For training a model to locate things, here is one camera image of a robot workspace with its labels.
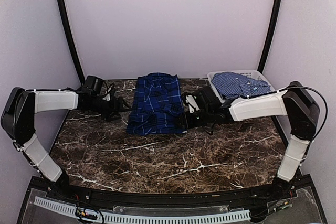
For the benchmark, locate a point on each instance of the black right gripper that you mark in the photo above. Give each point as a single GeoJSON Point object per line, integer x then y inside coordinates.
{"type": "Point", "coordinates": [188, 121]}

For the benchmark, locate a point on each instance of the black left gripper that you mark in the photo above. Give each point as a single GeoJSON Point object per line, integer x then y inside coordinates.
{"type": "Point", "coordinates": [115, 109]}

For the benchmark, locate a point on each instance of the blue plaid long sleeve shirt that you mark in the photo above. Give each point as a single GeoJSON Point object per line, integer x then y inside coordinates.
{"type": "Point", "coordinates": [157, 105]}

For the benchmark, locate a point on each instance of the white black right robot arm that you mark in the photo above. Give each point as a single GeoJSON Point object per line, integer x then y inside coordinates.
{"type": "Point", "coordinates": [293, 103]}

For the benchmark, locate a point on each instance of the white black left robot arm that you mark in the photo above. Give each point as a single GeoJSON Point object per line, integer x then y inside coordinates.
{"type": "Point", "coordinates": [18, 120]}

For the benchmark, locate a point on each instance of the blue small-check shirt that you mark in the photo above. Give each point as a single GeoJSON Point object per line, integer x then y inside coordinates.
{"type": "Point", "coordinates": [232, 85]}

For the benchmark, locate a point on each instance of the white plastic laundry basket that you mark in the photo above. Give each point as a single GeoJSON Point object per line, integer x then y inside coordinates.
{"type": "Point", "coordinates": [249, 73]}

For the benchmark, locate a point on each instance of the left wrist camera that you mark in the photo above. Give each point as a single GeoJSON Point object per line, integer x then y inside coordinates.
{"type": "Point", "coordinates": [92, 87]}

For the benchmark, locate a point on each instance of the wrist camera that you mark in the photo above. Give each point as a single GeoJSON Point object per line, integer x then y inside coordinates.
{"type": "Point", "coordinates": [203, 98]}
{"type": "Point", "coordinates": [92, 87]}

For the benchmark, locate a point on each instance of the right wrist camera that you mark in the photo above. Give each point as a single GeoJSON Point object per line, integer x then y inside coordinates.
{"type": "Point", "coordinates": [203, 98]}

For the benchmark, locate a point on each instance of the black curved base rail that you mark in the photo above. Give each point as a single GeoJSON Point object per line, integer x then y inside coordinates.
{"type": "Point", "coordinates": [254, 197]}

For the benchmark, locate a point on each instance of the white slotted cable duct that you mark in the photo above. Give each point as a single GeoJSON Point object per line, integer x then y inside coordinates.
{"type": "Point", "coordinates": [143, 215]}

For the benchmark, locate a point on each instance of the black frame post left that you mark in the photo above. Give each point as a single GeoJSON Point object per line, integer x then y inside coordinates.
{"type": "Point", "coordinates": [70, 40]}

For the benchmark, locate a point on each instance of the black frame post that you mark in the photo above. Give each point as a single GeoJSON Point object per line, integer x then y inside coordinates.
{"type": "Point", "coordinates": [269, 36]}
{"type": "Point", "coordinates": [70, 40]}

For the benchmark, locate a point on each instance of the black frame post right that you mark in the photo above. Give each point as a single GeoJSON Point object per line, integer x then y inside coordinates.
{"type": "Point", "coordinates": [269, 36]}

